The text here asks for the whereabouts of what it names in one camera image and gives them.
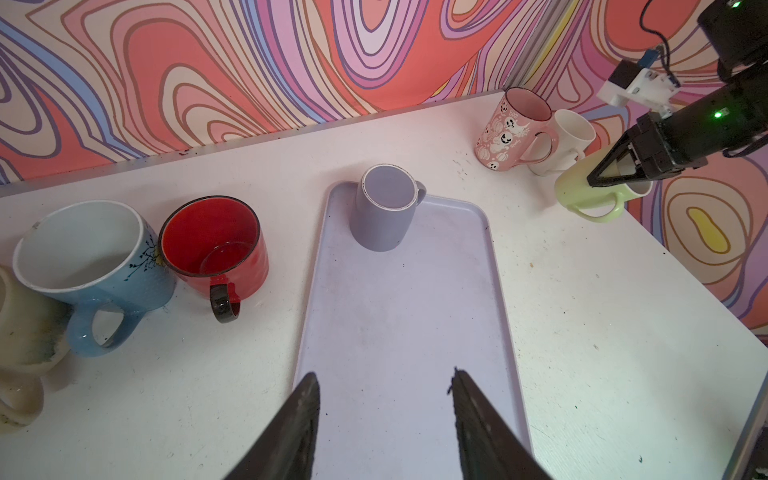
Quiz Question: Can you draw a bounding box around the light blue mug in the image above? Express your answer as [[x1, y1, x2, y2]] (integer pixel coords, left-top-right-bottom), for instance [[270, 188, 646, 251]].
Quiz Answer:
[[12, 200, 176, 358]]

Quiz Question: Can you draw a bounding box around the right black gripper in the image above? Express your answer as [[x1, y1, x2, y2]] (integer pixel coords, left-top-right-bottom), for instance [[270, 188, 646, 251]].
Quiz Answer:
[[587, 112, 708, 188]]

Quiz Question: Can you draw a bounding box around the white mug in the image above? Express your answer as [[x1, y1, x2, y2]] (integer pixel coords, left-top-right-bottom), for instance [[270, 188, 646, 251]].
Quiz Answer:
[[525, 109, 596, 176]]

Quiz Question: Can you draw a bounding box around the lavender plastic tray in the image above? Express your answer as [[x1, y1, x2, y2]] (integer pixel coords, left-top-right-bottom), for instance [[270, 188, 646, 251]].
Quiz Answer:
[[296, 182, 531, 479]]

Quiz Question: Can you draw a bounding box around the beige speckled mug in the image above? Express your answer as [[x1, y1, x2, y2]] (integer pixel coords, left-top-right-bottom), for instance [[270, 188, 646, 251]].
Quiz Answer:
[[1, 266, 72, 434]]

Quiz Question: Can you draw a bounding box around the red mug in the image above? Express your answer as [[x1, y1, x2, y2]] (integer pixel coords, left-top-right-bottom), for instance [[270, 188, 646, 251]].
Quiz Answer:
[[159, 195, 269, 324]]

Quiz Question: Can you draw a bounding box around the pink patterned mug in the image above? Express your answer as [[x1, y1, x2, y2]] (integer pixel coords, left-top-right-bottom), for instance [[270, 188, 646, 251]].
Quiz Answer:
[[474, 87, 560, 171]]

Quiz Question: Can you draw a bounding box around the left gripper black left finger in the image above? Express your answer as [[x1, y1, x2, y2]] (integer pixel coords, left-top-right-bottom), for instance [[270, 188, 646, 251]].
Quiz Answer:
[[225, 372, 321, 479]]

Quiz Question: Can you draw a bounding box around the light green mug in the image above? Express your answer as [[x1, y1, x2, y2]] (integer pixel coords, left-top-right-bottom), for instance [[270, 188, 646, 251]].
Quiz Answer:
[[554, 147, 655, 223]]

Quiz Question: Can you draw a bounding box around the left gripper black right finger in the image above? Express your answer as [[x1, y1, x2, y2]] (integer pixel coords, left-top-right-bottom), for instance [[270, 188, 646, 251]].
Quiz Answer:
[[448, 369, 550, 480]]

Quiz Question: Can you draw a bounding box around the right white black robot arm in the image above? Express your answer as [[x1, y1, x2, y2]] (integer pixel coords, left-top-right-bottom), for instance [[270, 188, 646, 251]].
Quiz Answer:
[[587, 1, 767, 187]]

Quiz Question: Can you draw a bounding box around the purple mug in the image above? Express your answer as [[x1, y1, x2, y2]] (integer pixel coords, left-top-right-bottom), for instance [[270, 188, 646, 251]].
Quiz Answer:
[[350, 164, 427, 252]]

